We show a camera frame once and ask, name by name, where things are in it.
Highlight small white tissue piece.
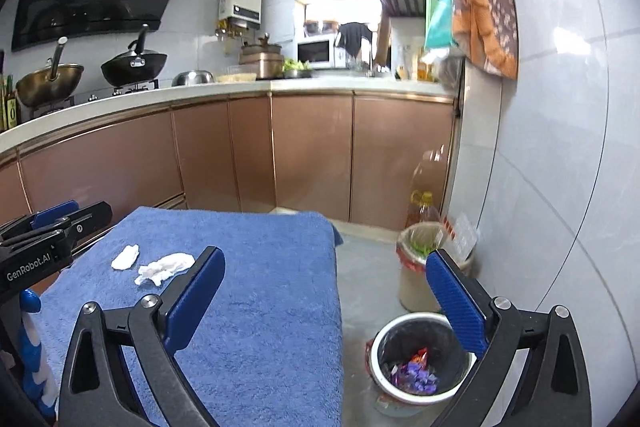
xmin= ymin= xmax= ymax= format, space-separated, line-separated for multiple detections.
xmin=111 ymin=244 xmax=140 ymax=271

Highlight purple wrapper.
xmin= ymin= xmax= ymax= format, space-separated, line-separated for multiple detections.
xmin=390 ymin=348 xmax=438 ymax=395

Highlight white round trash bin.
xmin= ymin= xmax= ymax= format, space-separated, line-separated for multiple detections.
xmin=364 ymin=312 xmax=476 ymax=416

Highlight beige trash bin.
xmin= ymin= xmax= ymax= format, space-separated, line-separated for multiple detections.
xmin=396 ymin=215 xmax=477 ymax=312

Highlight brown kitchen cabinets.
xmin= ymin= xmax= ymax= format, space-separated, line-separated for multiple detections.
xmin=1 ymin=86 xmax=456 ymax=231

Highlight olive oil bottle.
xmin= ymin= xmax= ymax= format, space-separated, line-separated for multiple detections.
xmin=3 ymin=75 xmax=20 ymax=130

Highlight brass wok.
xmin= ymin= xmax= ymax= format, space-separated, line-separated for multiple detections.
xmin=16 ymin=37 xmax=85 ymax=108

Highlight black wok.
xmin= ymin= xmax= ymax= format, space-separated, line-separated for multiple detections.
xmin=101 ymin=24 xmax=168 ymax=88

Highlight blue towel mat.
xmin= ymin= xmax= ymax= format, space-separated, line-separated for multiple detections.
xmin=35 ymin=207 xmax=343 ymax=426

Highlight steel bowl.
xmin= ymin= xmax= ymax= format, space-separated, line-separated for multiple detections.
xmin=171 ymin=70 xmax=215 ymax=87

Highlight cooking oil bottle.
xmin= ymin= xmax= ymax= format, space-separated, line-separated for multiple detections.
xmin=406 ymin=145 xmax=448 ymax=227

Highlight steel pot with lid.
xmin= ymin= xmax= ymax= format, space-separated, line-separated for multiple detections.
xmin=239 ymin=32 xmax=284 ymax=80

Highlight green vegetables bowl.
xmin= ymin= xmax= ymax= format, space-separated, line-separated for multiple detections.
xmin=282 ymin=58 xmax=312 ymax=79

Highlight white microwave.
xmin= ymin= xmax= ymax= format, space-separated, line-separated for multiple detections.
xmin=294 ymin=34 xmax=347 ymax=69

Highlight teal plastic bag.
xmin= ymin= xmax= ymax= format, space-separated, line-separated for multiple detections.
xmin=424 ymin=0 xmax=457 ymax=50

